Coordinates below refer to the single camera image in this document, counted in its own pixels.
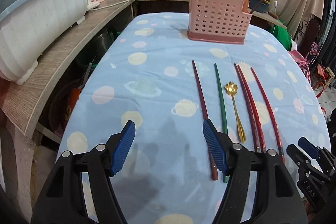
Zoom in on green chopstick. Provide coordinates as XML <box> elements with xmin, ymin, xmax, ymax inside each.
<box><xmin>213</xmin><ymin>62</ymin><xmax>231</xmax><ymax>183</ymax></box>

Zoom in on bright red chopstick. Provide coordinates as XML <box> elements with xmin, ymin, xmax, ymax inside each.
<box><xmin>236</xmin><ymin>65</ymin><xmax>266</xmax><ymax>153</ymax></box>

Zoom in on red chopstick single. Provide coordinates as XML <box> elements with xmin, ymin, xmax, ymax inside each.
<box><xmin>251</xmin><ymin>67</ymin><xmax>285</xmax><ymax>164</ymax></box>

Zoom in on gold flower spoon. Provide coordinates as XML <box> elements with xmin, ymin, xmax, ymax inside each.
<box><xmin>224</xmin><ymin>82</ymin><xmax>246</xmax><ymax>143</ymax></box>

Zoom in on dark red chopstick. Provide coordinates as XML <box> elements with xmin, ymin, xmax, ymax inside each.
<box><xmin>234</xmin><ymin>64</ymin><xmax>260</xmax><ymax>152</ymax></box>

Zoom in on brown chopstick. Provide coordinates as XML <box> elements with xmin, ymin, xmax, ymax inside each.
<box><xmin>249</xmin><ymin>0</ymin><xmax>265</xmax><ymax>14</ymax></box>

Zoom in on wooden counter shelf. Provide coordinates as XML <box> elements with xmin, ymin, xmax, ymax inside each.
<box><xmin>0</xmin><ymin>0</ymin><xmax>288</xmax><ymax>138</ymax></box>

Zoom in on pink floral cloth bag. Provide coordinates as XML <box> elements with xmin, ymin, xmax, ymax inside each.
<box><xmin>288</xmin><ymin>50</ymin><xmax>311</xmax><ymax>84</ymax></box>

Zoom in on green plastic bag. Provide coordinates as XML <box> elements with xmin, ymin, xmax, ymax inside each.
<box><xmin>266</xmin><ymin>23</ymin><xmax>292</xmax><ymax>51</ymax></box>

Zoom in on pink perforated utensil holder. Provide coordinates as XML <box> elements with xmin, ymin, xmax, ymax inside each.
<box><xmin>187</xmin><ymin>0</ymin><xmax>252</xmax><ymax>44</ymax></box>

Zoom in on white dish rack bin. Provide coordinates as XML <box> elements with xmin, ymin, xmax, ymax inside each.
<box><xmin>1</xmin><ymin>0</ymin><xmax>88</xmax><ymax>85</ymax></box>

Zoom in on white power cable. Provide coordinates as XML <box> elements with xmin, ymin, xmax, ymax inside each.
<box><xmin>86</xmin><ymin>0</ymin><xmax>146</xmax><ymax>12</ymax></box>

